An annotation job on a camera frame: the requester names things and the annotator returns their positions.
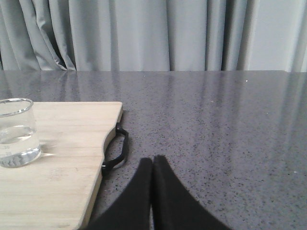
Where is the wooden cutting board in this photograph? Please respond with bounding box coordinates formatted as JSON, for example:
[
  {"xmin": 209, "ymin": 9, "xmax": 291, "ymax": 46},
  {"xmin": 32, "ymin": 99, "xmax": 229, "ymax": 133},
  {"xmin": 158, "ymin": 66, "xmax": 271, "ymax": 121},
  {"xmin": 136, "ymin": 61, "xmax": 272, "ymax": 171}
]
[{"xmin": 0, "ymin": 102, "xmax": 123, "ymax": 230}]

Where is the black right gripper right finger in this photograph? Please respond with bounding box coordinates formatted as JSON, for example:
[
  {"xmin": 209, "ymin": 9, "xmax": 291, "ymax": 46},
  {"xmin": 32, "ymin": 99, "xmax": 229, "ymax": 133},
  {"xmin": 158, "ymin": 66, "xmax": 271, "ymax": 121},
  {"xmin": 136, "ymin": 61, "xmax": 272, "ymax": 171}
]
[{"xmin": 152, "ymin": 155, "xmax": 230, "ymax": 230}]

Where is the black board handle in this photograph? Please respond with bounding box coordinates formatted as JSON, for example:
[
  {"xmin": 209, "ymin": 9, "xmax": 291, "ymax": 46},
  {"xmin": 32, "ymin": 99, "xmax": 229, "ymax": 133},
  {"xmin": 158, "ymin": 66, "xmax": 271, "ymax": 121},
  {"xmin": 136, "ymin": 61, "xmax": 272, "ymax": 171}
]
[{"xmin": 101, "ymin": 122, "xmax": 130, "ymax": 177}]

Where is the clear glass beaker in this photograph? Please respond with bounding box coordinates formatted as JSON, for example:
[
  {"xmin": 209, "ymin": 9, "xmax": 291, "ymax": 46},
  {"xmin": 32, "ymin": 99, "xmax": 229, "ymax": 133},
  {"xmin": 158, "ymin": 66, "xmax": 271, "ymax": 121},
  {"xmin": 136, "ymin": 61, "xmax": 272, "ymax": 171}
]
[{"xmin": 0, "ymin": 98, "xmax": 41, "ymax": 168}]

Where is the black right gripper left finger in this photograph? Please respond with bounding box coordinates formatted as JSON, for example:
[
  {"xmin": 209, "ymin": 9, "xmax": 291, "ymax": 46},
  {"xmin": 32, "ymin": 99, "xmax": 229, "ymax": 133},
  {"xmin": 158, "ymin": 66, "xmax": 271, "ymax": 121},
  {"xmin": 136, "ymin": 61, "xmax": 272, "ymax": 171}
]
[{"xmin": 87, "ymin": 158, "xmax": 153, "ymax": 230}]

